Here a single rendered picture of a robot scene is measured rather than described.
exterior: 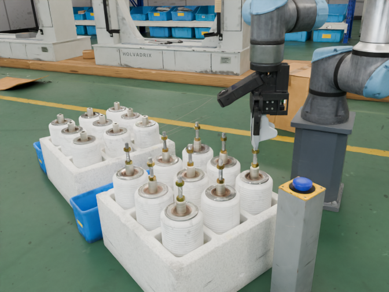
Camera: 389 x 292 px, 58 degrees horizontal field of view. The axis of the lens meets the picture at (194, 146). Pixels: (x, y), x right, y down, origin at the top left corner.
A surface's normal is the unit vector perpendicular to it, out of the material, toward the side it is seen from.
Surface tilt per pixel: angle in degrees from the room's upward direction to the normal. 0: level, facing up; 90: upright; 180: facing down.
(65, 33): 90
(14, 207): 0
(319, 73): 92
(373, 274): 0
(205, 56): 90
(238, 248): 90
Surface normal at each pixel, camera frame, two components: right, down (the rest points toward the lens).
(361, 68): -0.74, 0.26
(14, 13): 0.90, 0.15
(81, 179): 0.61, 0.31
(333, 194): 0.33, 0.37
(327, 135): -0.44, 0.37
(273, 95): -0.05, 0.40
